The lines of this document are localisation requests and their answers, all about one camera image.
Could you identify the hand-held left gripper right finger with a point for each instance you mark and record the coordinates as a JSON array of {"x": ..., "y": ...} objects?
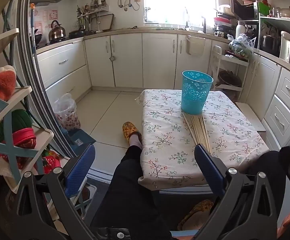
[{"x": 210, "y": 170}]

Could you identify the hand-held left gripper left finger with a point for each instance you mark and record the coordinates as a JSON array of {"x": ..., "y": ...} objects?
[{"x": 78, "y": 172}]

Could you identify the bundle of wooden chopsticks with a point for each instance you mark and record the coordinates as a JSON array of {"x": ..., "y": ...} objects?
[{"x": 201, "y": 130}]

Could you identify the teal perforated plastic basket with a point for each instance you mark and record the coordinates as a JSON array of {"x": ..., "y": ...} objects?
[{"x": 195, "y": 95}]

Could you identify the dark blue box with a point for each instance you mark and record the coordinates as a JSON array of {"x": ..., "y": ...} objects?
[{"x": 81, "y": 137}]

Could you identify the yellow patterned slipper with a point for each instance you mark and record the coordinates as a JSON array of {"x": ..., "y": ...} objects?
[
  {"x": 195, "y": 215},
  {"x": 128, "y": 130}
]

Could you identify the person's left leg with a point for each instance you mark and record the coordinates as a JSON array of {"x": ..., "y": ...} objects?
[{"x": 132, "y": 187}]

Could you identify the floral tablecloth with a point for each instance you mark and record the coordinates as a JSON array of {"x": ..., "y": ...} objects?
[{"x": 170, "y": 130}]

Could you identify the white step stool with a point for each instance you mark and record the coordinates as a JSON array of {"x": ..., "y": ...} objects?
[{"x": 251, "y": 116}]

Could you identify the floral bin with plastic bag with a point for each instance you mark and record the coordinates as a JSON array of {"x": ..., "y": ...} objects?
[{"x": 66, "y": 112}]

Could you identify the white rack with blue braces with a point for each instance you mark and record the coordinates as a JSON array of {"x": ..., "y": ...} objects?
[{"x": 7, "y": 142}]

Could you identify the green round cushion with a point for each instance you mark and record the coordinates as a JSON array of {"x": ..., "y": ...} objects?
[{"x": 19, "y": 120}]

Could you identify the dark pot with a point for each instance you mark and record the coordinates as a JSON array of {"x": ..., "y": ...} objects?
[{"x": 229, "y": 78}]

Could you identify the white electric water boiler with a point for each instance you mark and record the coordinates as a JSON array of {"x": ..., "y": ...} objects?
[{"x": 288, "y": 46}]

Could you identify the steel cooking pot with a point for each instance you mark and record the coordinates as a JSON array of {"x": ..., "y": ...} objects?
[{"x": 269, "y": 43}]

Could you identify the white trolley shelf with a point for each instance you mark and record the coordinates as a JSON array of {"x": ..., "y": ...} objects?
[{"x": 231, "y": 62}]

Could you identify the plastic bag of vegetables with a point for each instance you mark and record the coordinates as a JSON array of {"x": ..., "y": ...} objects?
[{"x": 241, "y": 46}]

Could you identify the white hanging door bin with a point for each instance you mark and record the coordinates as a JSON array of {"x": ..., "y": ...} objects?
[{"x": 195, "y": 45}]

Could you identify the metal countertop shelf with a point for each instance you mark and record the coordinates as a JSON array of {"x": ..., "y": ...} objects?
[{"x": 285, "y": 22}]

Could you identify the cream kitchen cabinets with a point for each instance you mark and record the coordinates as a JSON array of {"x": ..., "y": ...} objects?
[{"x": 130, "y": 57}]

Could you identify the white thermos jug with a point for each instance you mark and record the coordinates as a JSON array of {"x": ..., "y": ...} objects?
[{"x": 241, "y": 30}]

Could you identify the black frying pan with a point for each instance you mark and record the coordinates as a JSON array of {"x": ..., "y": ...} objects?
[{"x": 78, "y": 33}]

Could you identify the black wok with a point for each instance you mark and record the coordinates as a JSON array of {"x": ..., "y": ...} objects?
[{"x": 36, "y": 38}]

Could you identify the green box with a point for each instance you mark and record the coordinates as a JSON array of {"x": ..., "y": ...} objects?
[{"x": 263, "y": 9}]

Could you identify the steel kettle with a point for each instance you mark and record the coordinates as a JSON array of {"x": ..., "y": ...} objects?
[{"x": 56, "y": 31}]

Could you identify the stack of dishes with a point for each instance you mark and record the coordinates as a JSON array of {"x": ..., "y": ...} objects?
[{"x": 223, "y": 22}]

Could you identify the black microwave oven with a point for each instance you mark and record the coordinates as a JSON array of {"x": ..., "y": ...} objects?
[{"x": 243, "y": 8}]

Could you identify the chrome sink faucet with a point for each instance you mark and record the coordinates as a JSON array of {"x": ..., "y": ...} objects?
[{"x": 186, "y": 20}]

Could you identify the leaning baking tray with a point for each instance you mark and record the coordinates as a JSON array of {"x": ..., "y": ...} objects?
[{"x": 103, "y": 22}]

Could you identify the kitchen window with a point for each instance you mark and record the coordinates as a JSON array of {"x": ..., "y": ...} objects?
[{"x": 180, "y": 2}]

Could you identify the wall utensil rack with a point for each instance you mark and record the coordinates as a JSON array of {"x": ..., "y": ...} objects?
[{"x": 91, "y": 10}]

